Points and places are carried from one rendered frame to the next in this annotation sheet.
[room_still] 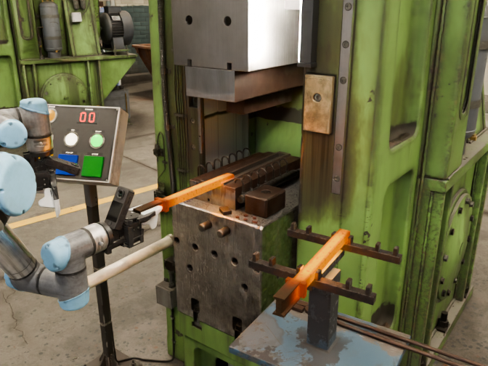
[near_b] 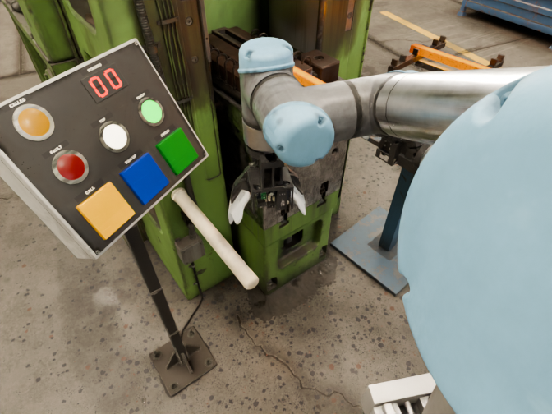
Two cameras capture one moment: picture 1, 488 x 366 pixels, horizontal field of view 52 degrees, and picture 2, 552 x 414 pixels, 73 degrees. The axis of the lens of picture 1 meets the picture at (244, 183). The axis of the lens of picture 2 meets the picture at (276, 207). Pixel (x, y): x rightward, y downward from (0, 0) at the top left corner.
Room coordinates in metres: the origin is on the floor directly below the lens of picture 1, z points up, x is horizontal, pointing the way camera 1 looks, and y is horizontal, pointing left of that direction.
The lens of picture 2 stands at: (1.30, 1.10, 1.49)
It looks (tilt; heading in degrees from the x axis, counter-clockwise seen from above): 45 degrees down; 287
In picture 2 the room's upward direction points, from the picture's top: straight up
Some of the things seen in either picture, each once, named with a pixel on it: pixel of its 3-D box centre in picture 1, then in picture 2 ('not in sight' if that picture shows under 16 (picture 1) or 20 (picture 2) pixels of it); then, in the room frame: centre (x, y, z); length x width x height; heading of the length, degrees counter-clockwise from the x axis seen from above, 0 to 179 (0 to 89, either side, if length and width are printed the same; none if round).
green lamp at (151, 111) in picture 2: (96, 140); (151, 111); (1.74, 0.53, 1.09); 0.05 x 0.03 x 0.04; 54
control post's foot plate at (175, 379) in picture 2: (108, 360); (181, 355); (1.84, 0.61, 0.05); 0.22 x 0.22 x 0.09; 54
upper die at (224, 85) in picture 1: (248, 76); not in sight; (1.74, -0.02, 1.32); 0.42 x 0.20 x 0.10; 144
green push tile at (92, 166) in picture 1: (93, 166); (177, 151); (1.69, 0.54, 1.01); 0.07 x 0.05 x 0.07; 79
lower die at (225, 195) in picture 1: (248, 175); (246, 62); (1.74, -0.02, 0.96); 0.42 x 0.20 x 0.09; 144
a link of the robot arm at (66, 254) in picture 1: (67, 250); not in sight; (1.09, 0.43, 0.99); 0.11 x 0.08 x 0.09; 144
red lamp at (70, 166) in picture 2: not in sight; (71, 167); (1.78, 0.72, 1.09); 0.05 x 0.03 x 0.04; 54
